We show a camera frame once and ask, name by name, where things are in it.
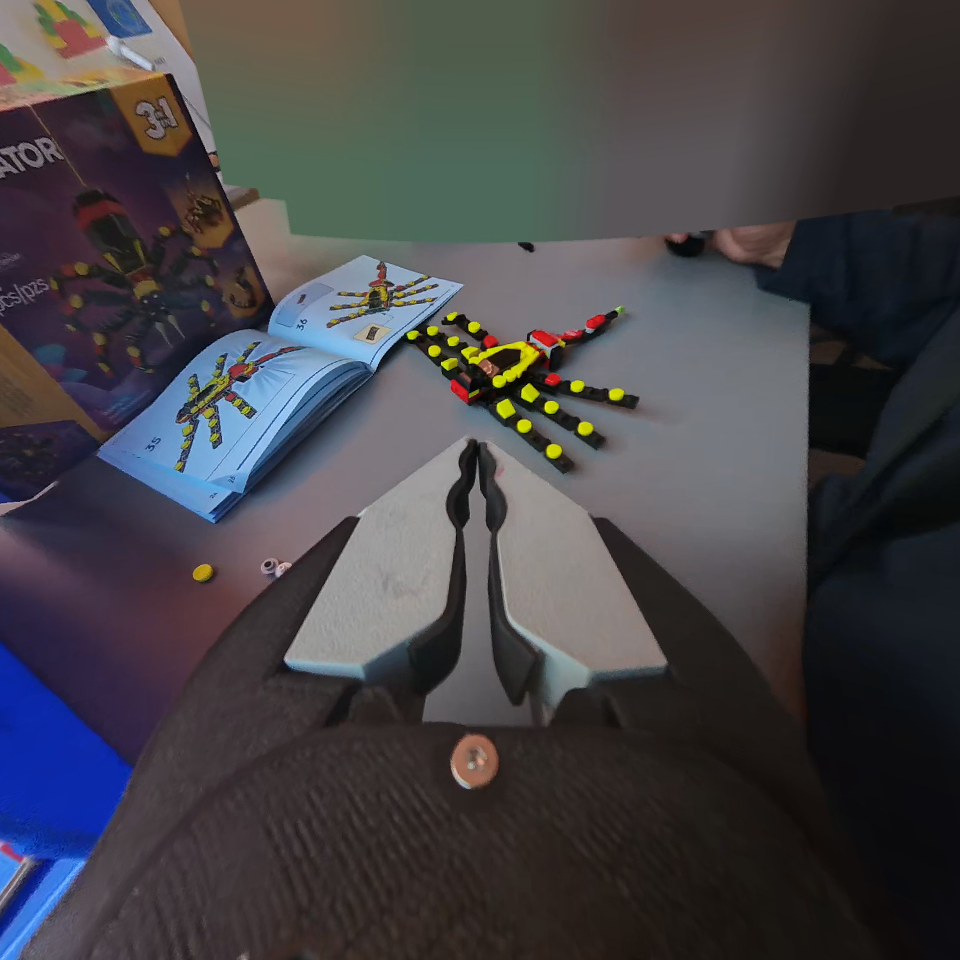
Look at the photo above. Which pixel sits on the purple lego set box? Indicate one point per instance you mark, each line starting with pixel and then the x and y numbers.
pixel 112 262

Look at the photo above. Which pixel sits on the yellow round lego stud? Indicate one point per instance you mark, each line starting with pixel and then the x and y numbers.
pixel 202 573

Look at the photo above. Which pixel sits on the blue plastic bin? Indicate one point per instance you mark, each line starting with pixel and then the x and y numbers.
pixel 45 750

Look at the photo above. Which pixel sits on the black yellow lego spider model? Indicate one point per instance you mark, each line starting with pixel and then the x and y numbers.
pixel 510 361

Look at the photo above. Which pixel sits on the person's right forearm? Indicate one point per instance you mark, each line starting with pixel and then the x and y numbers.
pixel 862 270

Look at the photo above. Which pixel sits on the person's right hand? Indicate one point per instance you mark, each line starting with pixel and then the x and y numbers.
pixel 750 246

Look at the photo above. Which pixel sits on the open lego instruction booklet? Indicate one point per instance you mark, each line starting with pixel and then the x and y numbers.
pixel 300 386

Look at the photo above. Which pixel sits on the person's dark clothing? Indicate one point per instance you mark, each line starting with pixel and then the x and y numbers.
pixel 885 600

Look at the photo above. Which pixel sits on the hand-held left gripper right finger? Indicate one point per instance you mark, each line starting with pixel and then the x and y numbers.
pixel 570 600

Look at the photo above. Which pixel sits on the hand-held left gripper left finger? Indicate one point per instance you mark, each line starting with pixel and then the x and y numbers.
pixel 375 585

